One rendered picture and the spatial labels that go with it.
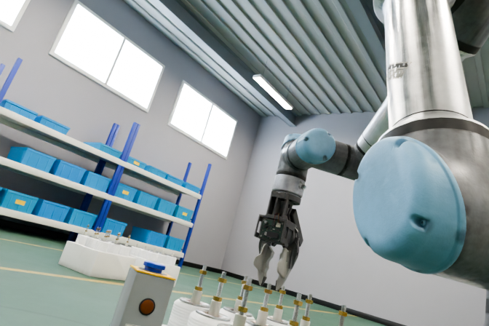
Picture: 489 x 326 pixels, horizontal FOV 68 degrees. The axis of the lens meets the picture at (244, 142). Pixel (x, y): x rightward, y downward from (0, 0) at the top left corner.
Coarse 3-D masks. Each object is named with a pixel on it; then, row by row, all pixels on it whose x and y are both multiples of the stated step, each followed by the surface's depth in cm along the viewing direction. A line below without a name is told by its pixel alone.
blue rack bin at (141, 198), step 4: (136, 192) 577; (140, 192) 571; (144, 192) 576; (136, 196) 573; (140, 196) 572; (144, 196) 577; (148, 196) 584; (152, 196) 588; (132, 200) 576; (136, 200) 570; (140, 200) 572; (144, 200) 578; (148, 200) 584; (152, 200) 589; (156, 200) 596; (140, 204) 573; (144, 204) 578; (148, 204) 584; (152, 204) 589; (152, 208) 590
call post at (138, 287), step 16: (128, 272) 66; (128, 288) 61; (144, 288) 60; (160, 288) 62; (128, 304) 59; (160, 304) 61; (112, 320) 63; (128, 320) 59; (144, 320) 60; (160, 320) 61
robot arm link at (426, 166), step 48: (384, 0) 54; (432, 0) 47; (432, 48) 42; (432, 96) 38; (384, 144) 35; (432, 144) 34; (480, 144) 33; (384, 192) 34; (432, 192) 29; (480, 192) 30; (384, 240) 33; (432, 240) 30; (480, 240) 30
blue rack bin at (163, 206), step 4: (160, 200) 602; (164, 200) 608; (156, 204) 604; (160, 204) 602; (164, 204) 610; (168, 204) 616; (172, 204) 623; (176, 204) 629; (156, 208) 601; (160, 208) 603; (164, 208) 610; (168, 208) 616; (172, 208) 624; (164, 212) 611; (168, 212) 617; (172, 212) 624
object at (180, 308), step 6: (174, 306) 84; (180, 306) 82; (186, 306) 82; (192, 306) 82; (174, 312) 83; (180, 312) 82; (186, 312) 81; (174, 318) 82; (180, 318) 81; (186, 318) 81; (168, 324) 83; (174, 324) 81; (180, 324) 81; (186, 324) 80
